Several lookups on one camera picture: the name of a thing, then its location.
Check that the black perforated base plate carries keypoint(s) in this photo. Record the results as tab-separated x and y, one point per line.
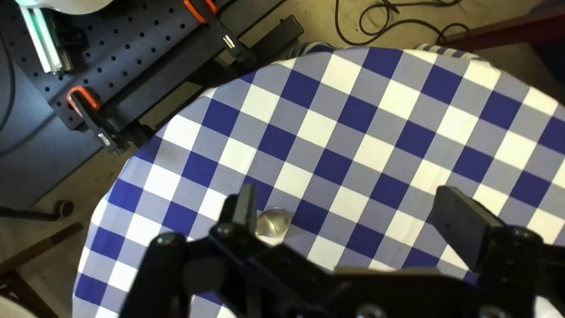
134	41

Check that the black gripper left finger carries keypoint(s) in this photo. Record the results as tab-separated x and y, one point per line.
243	209

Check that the blue white checked tablecloth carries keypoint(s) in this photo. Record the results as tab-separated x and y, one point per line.
363	147

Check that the blue-grey cart platform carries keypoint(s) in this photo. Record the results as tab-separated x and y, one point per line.
40	159

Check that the dark brown wooden beam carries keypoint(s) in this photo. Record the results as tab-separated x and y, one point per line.
505	29

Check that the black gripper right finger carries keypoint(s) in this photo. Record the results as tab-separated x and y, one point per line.
464	221

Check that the brown wooden chair leg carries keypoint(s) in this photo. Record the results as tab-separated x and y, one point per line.
35	253

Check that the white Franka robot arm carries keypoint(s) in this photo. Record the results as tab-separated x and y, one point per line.
72	4

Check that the white green light strip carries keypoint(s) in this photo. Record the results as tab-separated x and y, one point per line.
40	36

